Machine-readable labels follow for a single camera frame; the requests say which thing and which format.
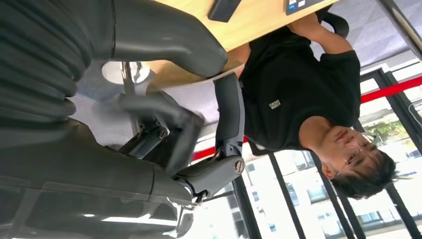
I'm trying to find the person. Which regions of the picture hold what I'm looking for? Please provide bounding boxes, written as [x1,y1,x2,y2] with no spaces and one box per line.
[227,13,400,201]

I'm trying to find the person's eyeglasses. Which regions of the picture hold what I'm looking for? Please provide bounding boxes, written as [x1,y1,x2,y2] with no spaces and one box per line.
[335,133,375,177]

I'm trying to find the ribbed grey right arm sleeve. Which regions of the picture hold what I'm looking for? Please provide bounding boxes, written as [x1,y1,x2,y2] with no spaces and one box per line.
[0,0,95,146]

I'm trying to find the flat black device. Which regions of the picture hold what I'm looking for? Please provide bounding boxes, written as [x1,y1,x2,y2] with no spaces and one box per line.
[208,0,243,23]

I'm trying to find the wooden desk with white legs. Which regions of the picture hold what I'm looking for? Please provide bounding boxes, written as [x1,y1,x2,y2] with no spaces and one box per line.
[101,0,341,134]

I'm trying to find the laptop with stickers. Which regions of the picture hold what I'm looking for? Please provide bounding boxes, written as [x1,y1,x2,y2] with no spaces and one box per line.
[285,0,330,16]

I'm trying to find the black office chair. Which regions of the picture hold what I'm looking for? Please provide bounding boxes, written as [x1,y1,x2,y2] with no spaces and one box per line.
[316,7,350,39]

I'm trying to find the black window frame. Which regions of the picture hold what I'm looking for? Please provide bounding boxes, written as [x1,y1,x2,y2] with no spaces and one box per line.
[230,67,422,239]

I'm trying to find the grey metal post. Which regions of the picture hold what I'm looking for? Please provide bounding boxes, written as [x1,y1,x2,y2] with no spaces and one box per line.
[376,0,422,61]

